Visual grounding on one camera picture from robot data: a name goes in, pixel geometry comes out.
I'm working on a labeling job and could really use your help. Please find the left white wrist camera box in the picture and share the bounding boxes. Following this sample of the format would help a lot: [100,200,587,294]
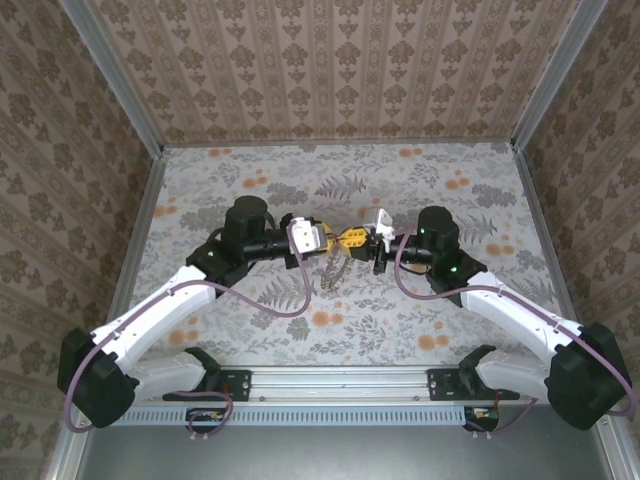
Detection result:
[289,215,322,254]

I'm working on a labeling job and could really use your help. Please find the grey steel panel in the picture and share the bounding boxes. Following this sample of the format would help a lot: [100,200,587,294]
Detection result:
[74,404,617,480]

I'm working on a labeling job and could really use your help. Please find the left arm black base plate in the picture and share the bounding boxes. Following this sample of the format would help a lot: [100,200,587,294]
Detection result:
[163,368,251,402]

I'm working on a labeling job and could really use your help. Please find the aluminium frame post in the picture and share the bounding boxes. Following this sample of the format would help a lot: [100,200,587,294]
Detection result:
[57,0,166,156]
[509,0,609,151]

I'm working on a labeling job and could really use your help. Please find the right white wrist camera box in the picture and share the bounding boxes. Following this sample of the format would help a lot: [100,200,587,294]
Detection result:
[362,206,394,241]

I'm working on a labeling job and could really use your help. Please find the small connector circuit board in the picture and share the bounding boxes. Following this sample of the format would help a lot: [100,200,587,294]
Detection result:
[463,405,501,432]
[185,407,232,434]

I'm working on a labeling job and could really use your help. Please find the silver metal chain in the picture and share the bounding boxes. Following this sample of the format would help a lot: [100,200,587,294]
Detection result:
[319,247,352,292]

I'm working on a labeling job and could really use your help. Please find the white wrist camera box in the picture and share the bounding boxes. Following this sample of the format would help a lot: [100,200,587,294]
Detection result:
[289,215,322,254]
[362,206,394,241]

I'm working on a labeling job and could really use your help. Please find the grey slotted cable duct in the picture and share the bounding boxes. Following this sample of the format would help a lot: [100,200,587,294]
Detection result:
[92,405,469,426]

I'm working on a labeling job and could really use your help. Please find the aluminium mounting rail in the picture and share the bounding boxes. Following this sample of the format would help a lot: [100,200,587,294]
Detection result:
[77,363,621,402]

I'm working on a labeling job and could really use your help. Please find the aluminium table side rail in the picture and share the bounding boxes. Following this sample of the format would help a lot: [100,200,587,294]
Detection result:
[513,144,592,364]
[94,149,169,366]

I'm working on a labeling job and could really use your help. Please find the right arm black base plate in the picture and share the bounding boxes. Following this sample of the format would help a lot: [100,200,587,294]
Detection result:
[427,368,506,401]

